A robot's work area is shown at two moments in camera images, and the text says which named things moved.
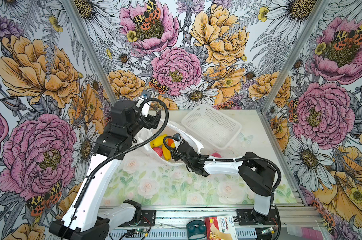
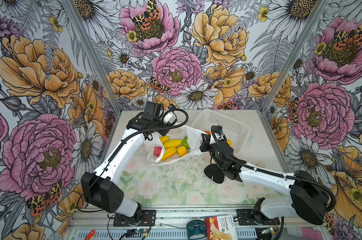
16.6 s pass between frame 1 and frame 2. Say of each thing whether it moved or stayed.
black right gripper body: moved
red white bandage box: stayed
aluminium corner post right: stayed
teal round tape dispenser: stayed
